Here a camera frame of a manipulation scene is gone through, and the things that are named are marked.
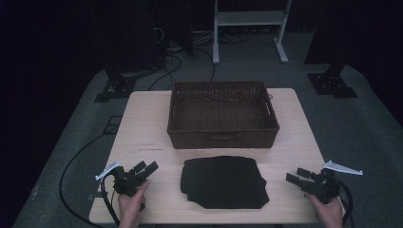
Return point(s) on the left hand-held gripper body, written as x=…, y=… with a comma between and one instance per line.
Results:
x=124, y=183

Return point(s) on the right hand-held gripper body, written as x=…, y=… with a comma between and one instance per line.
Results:
x=326, y=185

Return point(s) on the black cloth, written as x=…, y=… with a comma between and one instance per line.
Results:
x=223, y=182

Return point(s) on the brown wicker basket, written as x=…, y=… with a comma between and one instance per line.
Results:
x=221, y=117

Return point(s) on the person's left hand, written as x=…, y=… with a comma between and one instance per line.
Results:
x=132, y=206

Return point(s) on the person's right hand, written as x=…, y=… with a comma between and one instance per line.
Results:
x=328, y=212

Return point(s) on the black stand base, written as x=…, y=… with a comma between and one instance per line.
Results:
x=331, y=83
x=116, y=87

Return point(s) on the white metal stand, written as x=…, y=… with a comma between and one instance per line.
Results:
x=250, y=28

